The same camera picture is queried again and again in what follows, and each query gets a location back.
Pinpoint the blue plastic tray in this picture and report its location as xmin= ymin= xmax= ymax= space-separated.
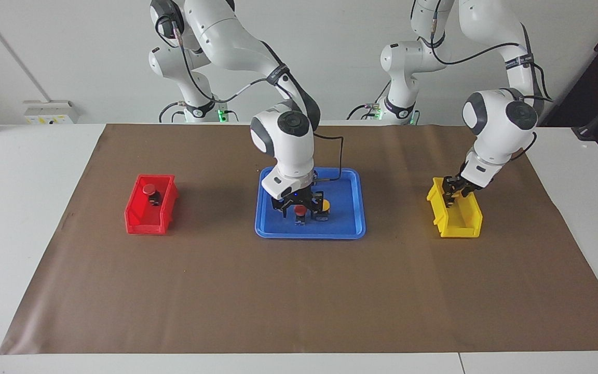
xmin=255 ymin=167 xmax=366 ymax=239

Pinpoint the yellow plastic bin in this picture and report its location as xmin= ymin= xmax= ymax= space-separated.
xmin=427 ymin=177 xmax=483 ymax=238

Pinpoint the brown paper table mat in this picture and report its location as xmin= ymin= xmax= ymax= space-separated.
xmin=0 ymin=123 xmax=598 ymax=355

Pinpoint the red plastic bin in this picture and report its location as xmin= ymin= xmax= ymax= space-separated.
xmin=125 ymin=174 xmax=179 ymax=235

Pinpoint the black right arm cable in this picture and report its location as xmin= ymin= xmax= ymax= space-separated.
xmin=156 ymin=13 xmax=344 ymax=182

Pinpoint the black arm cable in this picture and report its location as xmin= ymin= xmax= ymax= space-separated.
xmin=156 ymin=13 xmax=344 ymax=182
xmin=411 ymin=0 xmax=556 ymax=162

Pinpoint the black left base cable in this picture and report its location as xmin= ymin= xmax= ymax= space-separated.
xmin=347 ymin=83 xmax=390 ymax=121

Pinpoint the black base cable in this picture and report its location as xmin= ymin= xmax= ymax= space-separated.
xmin=347 ymin=83 xmax=390 ymax=121
xmin=159 ymin=102 xmax=185 ymax=123

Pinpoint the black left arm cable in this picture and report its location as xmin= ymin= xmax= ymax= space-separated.
xmin=411 ymin=0 xmax=556 ymax=162

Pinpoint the black right base cable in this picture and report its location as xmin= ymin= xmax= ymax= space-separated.
xmin=159 ymin=102 xmax=185 ymax=123

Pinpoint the white wall socket box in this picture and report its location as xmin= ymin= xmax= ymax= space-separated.
xmin=23 ymin=100 xmax=79 ymax=125

